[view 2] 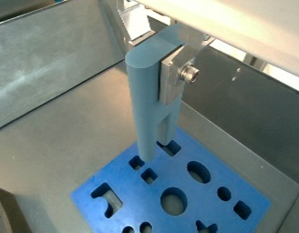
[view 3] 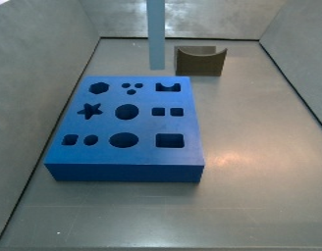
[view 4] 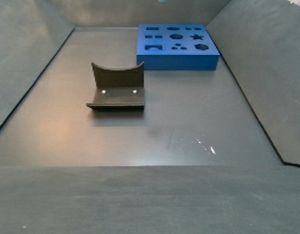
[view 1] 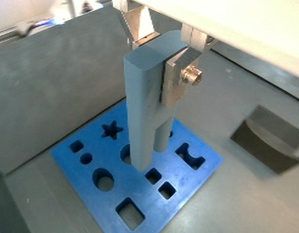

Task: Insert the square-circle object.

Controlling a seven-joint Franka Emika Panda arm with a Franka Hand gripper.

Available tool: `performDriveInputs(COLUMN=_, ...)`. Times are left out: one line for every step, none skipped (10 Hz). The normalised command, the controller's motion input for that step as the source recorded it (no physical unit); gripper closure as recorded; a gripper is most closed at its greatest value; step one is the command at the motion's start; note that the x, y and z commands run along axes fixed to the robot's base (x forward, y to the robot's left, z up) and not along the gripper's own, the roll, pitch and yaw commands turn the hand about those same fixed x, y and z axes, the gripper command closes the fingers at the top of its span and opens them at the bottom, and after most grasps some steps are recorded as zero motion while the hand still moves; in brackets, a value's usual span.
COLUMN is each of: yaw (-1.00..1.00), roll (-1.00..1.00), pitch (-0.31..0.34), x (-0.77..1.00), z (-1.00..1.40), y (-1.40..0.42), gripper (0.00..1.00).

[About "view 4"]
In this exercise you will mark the blue shape-sorting block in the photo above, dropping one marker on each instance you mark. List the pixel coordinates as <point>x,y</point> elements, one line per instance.
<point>174,47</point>

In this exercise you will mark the black curved holder stand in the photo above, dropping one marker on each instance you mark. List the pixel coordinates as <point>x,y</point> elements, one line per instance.
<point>118,82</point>

